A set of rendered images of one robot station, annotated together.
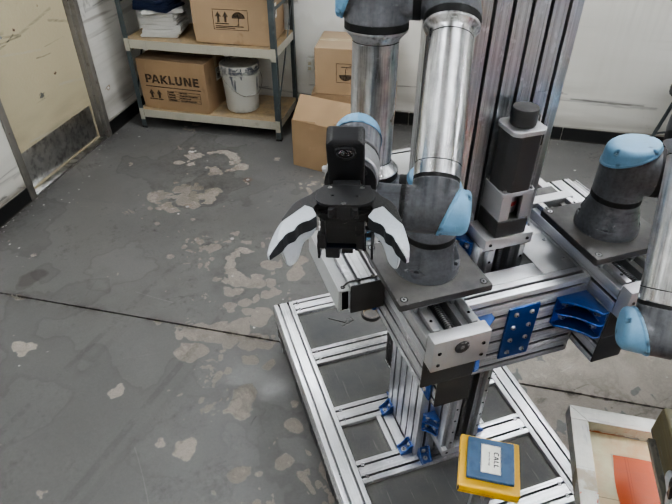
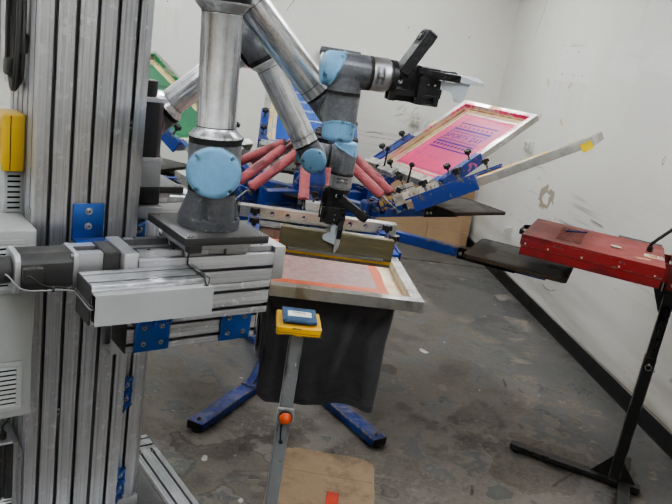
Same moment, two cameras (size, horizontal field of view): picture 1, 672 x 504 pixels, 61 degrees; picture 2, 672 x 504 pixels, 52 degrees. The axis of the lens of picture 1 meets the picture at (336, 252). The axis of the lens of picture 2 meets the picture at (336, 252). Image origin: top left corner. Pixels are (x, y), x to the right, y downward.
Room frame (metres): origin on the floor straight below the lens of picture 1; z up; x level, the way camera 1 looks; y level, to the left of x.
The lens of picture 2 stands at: (1.29, 1.43, 1.70)
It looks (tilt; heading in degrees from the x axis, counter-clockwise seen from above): 16 degrees down; 249
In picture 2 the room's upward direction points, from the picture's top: 9 degrees clockwise
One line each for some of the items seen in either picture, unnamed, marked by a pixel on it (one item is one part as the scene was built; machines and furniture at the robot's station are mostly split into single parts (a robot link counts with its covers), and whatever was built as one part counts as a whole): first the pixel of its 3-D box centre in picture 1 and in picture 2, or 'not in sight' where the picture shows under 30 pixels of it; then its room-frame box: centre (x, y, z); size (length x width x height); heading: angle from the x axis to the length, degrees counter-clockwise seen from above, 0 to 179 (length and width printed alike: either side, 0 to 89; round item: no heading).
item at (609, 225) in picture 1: (611, 208); not in sight; (1.16, -0.68, 1.31); 0.15 x 0.15 x 0.10
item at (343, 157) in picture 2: not in sight; (343, 157); (0.53, -0.62, 1.39); 0.09 x 0.08 x 0.11; 163
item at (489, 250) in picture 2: not in sight; (429, 242); (-0.28, -1.43, 0.91); 1.34 x 0.40 x 0.08; 137
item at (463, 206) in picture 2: not in sight; (403, 210); (-0.43, -2.08, 0.91); 1.34 x 0.40 x 0.08; 17
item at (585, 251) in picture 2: not in sight; (596, 251); (-0.83, -0.92, 1.06); 0.61 x 0.46 x 0.12; 137
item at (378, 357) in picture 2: not in sight; (321, 351); (0.51, -0.57, 0.74); 0.45 x 0.03 x 0.43; 167
